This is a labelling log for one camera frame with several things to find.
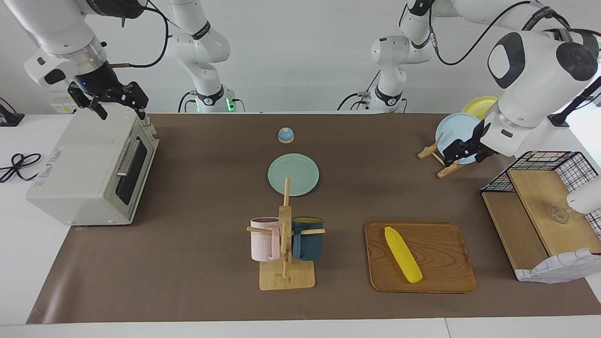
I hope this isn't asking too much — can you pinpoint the oven glass door with handle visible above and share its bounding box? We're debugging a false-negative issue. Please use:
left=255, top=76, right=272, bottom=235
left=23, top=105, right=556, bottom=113
left=114, top=123, right=160, bottom=224

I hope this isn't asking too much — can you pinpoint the yellow corn cob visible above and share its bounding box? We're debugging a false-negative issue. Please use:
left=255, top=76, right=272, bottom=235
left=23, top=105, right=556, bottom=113
left=384, top=226, right=423, bottom=284

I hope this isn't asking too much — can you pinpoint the pale green plate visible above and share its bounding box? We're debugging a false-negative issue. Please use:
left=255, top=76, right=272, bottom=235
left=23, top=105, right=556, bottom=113
left=268, top=153, right=320, bottom=197

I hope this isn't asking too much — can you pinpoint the white toaster oven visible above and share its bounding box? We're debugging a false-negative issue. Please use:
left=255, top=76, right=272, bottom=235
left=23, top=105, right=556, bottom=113
left=26, top=104, right=160, bottom=226

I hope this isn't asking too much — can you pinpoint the wooden plate rack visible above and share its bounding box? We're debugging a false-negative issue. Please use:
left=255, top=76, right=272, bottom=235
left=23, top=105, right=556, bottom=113
left=418, top=134, right=470, bottom=179

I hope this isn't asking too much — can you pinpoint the light blue plate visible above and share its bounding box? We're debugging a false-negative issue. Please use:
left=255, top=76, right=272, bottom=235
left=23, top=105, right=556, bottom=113
left=435, top=113, right=484, bottom=164

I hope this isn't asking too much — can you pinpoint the yellow plate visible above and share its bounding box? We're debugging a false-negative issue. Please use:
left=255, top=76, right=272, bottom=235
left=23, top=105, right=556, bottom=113
left=462, top=96, right=499, bottom=119

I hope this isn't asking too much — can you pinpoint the brown wooden tray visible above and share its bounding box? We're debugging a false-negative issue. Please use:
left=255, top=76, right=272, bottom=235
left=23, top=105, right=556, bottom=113
left=365, top=222, right=477, bottom=294

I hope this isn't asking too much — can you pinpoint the black angled stand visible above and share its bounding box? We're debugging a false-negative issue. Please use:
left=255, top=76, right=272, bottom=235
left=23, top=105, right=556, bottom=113
left=548, top=77, right=601, bottom=127

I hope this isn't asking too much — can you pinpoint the black clamp stand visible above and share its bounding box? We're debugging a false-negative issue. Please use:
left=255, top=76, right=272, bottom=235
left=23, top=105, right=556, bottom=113
left=0, top=97, right=25, bottom=127

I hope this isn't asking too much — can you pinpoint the clear glass cup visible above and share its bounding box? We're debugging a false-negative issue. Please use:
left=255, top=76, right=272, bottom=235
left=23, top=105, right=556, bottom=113
left=547, top=204, right=571, bottom=224

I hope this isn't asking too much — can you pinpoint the brown table mat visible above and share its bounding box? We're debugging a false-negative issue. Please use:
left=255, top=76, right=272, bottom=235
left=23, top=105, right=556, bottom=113
left=26, top=113, right=601, bottom=324

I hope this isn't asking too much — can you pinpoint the white rounded device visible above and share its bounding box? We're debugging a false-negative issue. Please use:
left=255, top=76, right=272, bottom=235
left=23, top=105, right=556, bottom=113
left=566, top=176, right=601, bottom=215

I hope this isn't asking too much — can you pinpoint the white checked cloth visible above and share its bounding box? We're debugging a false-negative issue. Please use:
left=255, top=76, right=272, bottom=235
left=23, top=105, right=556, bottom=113
left=515, top=248, right=601, bottom=284

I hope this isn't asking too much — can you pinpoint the dark blue mug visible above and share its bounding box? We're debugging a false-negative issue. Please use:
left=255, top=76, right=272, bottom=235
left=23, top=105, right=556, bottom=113
left=292, top=216, right=324, bottom=261

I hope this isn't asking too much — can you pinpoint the pink mug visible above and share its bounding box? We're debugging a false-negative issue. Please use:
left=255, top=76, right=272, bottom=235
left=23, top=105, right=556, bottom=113
left=250, top=217, right=281, bottom=262

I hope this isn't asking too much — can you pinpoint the wooden mug tree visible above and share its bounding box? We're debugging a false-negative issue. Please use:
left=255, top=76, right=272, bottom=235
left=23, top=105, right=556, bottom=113
left=247, top=177, right=326, bottom=291

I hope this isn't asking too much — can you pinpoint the black wire wooden shelf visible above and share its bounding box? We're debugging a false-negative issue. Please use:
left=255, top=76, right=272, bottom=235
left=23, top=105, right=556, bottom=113
left=480, top=151, right=601, bottom=282

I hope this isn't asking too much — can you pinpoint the black coiled cable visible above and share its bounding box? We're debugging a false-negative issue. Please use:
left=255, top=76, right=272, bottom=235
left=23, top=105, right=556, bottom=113
left=0, top=153, right=43, bottom=183

